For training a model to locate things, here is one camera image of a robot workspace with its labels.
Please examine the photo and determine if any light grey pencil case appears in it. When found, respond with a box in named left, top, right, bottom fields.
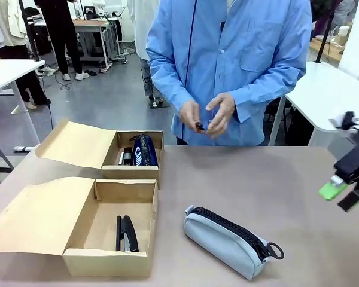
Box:
left=184, top=204, right=285, bottom=280

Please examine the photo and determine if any small black object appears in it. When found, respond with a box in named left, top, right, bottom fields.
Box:
left=194, top=120, right=210, bottom=133

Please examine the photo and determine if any navy blue pencil case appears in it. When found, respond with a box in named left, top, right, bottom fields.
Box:
left=128, top=134, right=159, bottom=167

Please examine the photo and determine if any thin black pen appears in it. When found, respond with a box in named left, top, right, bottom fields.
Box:
left=115, top=215, right=123, bottom=252

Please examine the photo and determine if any brown cardboard box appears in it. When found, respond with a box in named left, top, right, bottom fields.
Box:
left=35, top=118, right=165, bottom=190
left=0, top=176, right=159, bottom=278

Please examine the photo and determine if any person's right forearm blue sleeve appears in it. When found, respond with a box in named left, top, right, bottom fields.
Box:
left=146, top=56, right=198, bottom=116

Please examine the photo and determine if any person's left forearm blue sleeve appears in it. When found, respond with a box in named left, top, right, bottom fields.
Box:
left=233, top=59, right=308, bottom=124

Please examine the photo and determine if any person's left hand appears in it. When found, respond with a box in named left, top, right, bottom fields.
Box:
left=205, top=92, right=238, bottom=139

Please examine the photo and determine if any person's right hand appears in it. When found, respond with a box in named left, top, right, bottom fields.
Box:
left=179, top=100, right=209, bottom=132

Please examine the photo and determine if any white table rounded corner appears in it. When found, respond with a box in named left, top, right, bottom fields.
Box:
left=269, top=61, right=359, bottom=150

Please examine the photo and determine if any wooden bench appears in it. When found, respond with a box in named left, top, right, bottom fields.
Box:
left=309, top=34, right=352, bottom=62

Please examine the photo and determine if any white cylinder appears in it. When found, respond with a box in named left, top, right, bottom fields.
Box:
left=338, top=25, right=351, bottom=45

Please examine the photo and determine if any black stand pole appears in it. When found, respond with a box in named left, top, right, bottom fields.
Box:
left=315, top=0, right=339, bottom=63

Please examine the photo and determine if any person in blue shirt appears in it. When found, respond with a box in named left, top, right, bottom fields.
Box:
left=145, top=0, right=314, bottom=147

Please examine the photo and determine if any grey metal workbench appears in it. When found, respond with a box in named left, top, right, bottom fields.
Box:
left=73, top=5, right=129, bottom=74

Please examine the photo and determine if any person in black clothes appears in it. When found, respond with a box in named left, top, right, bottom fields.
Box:
left=35, top=0, right=90, bottom=81

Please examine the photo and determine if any black tripod pole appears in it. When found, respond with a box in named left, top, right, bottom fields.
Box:
left=17, top=0, right=45, bottom=65

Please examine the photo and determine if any white table square corner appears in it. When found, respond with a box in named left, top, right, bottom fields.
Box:
left=0, top=59, right=46, bottom=144

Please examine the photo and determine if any person in beige jacket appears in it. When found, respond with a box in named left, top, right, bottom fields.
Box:
left=0, top=0, right=51, bottom=110

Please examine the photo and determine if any dark cord on shirt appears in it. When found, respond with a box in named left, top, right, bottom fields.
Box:
left=184, top=0, right=196, bottom=90

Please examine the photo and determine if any black hanging cable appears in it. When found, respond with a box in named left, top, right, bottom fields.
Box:
left=41, top=68, right=54, bottom=131

